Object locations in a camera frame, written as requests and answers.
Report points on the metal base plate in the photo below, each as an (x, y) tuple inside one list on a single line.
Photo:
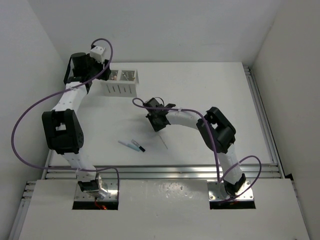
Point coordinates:
[(110, 191), (217, 192)]

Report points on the white light-blue makeup pen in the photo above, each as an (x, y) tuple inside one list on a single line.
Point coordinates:
[(131, 146)]

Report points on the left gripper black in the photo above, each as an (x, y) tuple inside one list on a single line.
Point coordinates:
[(91, 60)]

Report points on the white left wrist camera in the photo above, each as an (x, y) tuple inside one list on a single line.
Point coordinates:
[(97, 53)]

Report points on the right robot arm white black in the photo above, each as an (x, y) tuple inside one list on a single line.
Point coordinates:
[(216, 131)]

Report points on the silver black-capped makeup pen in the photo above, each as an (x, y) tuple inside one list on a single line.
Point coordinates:
[(138, 145)]

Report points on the thin white eyeliner pencil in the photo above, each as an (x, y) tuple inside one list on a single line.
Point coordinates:
[(163, 142)]

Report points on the white two-slot organizer box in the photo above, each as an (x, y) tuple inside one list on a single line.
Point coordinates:
[(119, 87)]

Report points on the aluminium front rail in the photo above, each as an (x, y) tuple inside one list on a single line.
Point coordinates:
[(264, 171)]

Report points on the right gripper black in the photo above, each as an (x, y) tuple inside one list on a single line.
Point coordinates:
[(156, 127)]

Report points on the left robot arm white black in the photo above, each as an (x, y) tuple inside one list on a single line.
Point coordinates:
[(62, 128)]

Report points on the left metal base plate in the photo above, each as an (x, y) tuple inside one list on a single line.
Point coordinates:
[(110, 191)]

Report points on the aluminium right side rail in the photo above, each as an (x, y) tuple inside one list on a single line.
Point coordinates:
[(263, 120)]

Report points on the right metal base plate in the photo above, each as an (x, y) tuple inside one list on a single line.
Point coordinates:
[(217, 192)]

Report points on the aluminium rail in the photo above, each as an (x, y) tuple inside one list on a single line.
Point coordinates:
[(264, 171), (263, 120)]

